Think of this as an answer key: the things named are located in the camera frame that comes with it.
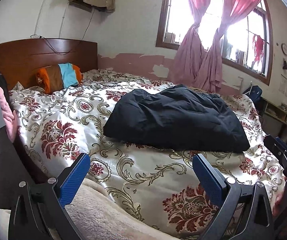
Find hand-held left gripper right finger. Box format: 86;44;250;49
192;154;275;240

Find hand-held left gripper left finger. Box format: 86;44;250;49
8;152;91;240

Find dark navy padded jacket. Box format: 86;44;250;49
103;84;250;153

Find red hanging clothes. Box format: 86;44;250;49
252;35;265;63

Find person's right hand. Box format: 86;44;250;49
273;187;285;213

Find wooden shelf unit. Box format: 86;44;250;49
260;97;287;145

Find beige fleece blanket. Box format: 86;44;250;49
46;177;181;240

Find blue backpack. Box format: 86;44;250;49
243;85;262;105

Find floral satin quilt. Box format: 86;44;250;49
8;69;287;240

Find pink fleece cloth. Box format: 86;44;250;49
0;86;17;142

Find orange brown blue striped pillow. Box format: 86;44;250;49
35;63;83;94

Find wooden headboard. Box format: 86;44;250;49
0;38;98;90

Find brown framed window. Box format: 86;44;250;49
156;0;274;85

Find white wall pipe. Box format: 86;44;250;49
33;0;51;35
58;4;68;39

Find black cable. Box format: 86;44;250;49
40;7;95;55

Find small wooden wall shelf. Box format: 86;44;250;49
70;0;94;12

